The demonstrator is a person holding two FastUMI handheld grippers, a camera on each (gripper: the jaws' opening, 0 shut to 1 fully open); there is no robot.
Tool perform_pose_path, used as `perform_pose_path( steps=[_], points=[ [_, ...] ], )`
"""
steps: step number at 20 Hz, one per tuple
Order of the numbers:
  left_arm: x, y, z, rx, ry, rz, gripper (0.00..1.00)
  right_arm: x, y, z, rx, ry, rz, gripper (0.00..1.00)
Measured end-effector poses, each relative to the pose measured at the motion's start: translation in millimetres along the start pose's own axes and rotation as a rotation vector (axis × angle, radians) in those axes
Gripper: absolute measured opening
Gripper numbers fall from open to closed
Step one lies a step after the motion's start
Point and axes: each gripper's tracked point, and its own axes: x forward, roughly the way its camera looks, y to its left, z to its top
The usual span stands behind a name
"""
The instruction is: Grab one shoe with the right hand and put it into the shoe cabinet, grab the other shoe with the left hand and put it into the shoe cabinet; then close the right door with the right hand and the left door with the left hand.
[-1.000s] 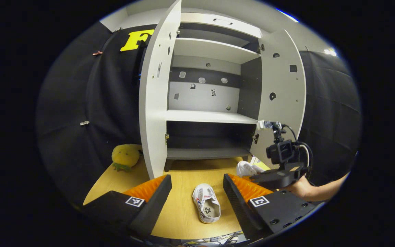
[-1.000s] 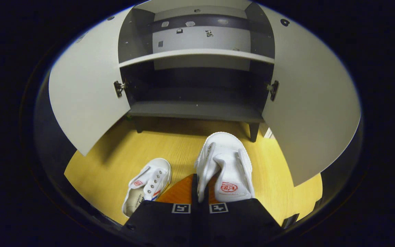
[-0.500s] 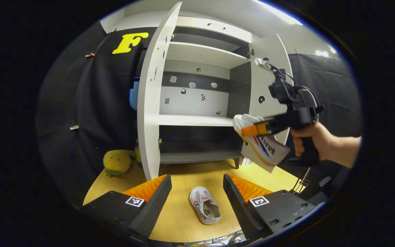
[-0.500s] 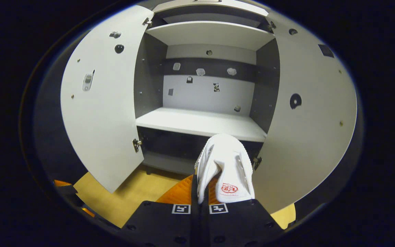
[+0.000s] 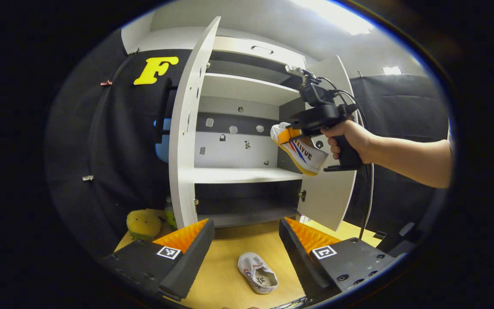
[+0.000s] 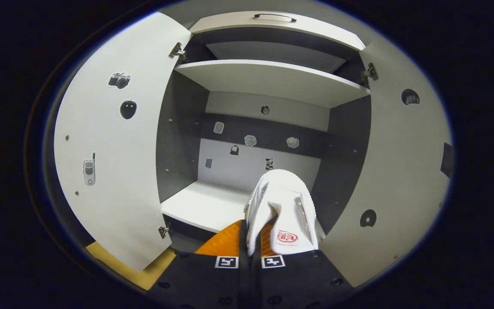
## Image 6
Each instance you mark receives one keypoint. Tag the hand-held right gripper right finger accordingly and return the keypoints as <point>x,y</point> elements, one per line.
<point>298,279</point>

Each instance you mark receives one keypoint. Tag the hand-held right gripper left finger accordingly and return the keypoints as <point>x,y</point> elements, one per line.
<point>243,254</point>

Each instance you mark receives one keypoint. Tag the white shoe cabinet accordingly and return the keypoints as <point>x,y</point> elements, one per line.
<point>247,206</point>

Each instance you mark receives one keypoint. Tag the white shoe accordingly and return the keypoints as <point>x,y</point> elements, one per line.
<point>285,206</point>

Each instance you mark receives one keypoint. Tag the white cabinet drawer front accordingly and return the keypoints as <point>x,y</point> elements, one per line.
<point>238,23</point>

